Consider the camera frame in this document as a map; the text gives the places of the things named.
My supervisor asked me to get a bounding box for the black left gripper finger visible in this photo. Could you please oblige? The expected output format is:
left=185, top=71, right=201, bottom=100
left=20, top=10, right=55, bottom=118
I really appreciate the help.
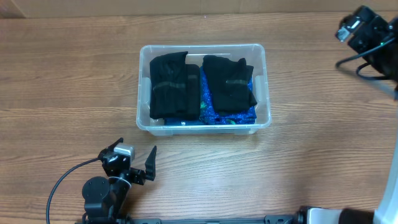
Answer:
left=145, top=146, right=157, bottom=181
left=106, top=138, right=124, bottom=150

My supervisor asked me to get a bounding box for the dark blue denim cloth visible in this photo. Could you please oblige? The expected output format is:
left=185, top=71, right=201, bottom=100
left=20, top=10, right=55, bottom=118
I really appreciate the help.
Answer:
left=164, top=118, right=205, bottom=126

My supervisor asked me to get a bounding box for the blue sparkly cloth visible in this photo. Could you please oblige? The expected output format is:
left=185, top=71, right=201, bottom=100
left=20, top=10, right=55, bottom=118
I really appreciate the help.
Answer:
left=199, top=67, right=257, bottom=125

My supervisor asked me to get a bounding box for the black cloth with tape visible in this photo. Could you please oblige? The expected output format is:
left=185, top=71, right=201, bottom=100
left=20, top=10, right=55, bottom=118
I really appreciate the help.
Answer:
left=203, top=55, right=257, bottom=116

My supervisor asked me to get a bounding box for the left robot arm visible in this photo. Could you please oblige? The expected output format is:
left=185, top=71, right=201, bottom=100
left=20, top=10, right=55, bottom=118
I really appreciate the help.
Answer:
left=82, top=138, right=157, bottom=223

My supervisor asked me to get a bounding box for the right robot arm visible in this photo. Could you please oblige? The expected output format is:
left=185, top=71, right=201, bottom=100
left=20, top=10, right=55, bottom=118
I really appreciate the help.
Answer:
left=288, top=6, right=397, bottom=224

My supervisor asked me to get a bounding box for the clear plastic storage bin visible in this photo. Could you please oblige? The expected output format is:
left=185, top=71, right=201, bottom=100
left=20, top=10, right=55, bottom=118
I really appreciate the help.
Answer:
left=136, top=44, right=272, bottom=136

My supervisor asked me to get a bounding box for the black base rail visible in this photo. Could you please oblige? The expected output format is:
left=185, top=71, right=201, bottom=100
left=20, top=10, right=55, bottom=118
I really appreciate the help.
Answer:
left=80, top=215, right=297, bottom=224

